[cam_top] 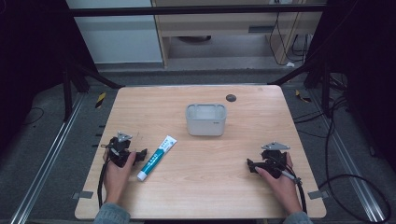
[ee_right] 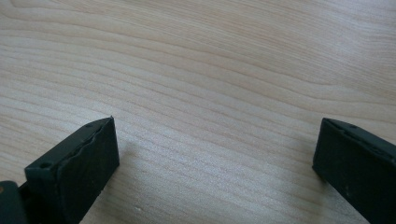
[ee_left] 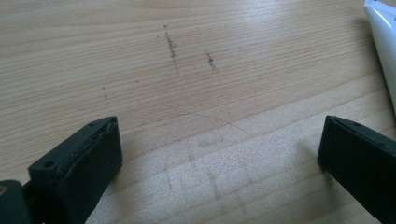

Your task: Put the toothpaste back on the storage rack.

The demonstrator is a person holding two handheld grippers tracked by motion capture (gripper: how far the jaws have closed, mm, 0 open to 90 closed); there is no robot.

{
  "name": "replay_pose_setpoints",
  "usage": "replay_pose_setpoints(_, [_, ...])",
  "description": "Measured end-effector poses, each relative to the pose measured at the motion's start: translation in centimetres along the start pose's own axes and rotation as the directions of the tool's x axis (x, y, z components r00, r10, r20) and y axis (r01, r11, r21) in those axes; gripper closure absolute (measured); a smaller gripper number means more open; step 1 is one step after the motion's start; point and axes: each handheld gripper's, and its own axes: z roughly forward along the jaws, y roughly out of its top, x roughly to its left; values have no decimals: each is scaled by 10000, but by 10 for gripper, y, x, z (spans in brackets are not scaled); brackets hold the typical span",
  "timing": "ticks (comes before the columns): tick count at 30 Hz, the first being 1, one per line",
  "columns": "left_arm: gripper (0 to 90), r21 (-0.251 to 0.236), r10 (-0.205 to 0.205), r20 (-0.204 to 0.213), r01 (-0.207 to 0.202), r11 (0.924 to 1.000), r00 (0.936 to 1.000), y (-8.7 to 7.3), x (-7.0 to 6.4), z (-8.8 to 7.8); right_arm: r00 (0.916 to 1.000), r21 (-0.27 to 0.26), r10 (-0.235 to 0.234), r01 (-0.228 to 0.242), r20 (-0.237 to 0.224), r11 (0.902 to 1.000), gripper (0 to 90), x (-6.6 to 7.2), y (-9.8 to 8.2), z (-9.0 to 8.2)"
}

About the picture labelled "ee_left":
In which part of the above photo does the white plastic object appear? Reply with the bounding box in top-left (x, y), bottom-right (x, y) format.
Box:
top-left (363, 0), bottom-right (396, 115)

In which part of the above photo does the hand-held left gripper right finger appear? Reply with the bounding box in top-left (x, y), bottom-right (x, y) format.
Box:
top-left (317, 115), bottom-right (396, 224)

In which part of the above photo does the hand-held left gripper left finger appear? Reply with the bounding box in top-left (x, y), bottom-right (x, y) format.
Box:
top-left (21, 116), bottom-right (123, 224)

